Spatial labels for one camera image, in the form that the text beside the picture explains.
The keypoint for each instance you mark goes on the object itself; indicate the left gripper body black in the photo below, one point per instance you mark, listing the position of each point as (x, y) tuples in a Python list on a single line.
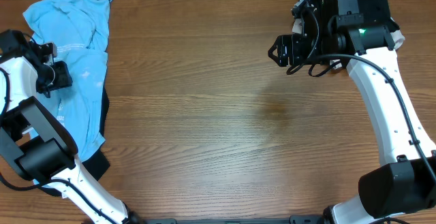
[(54, 77)]

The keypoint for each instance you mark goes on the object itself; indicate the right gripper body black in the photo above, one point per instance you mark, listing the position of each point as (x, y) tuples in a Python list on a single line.
[(304, 51)]

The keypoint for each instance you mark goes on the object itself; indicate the light blue printed t-shirt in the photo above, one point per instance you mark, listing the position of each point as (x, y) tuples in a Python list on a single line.
[(80, 31)]

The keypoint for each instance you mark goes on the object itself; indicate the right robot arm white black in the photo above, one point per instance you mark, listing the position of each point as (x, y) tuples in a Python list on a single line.
[(404, 183)]

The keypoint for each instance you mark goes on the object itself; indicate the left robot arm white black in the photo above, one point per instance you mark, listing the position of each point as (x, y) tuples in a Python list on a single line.
[(34, 143)]

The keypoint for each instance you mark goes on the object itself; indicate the folded beige garment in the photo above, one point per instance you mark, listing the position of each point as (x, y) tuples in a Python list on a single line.
[(396, 36)]

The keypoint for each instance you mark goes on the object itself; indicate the folded black garment on pile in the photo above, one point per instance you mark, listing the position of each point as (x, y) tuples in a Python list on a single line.
[(333, 14)]

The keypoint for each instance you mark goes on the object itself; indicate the black garment on left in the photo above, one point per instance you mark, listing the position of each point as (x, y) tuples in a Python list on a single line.
[(97, 162)]

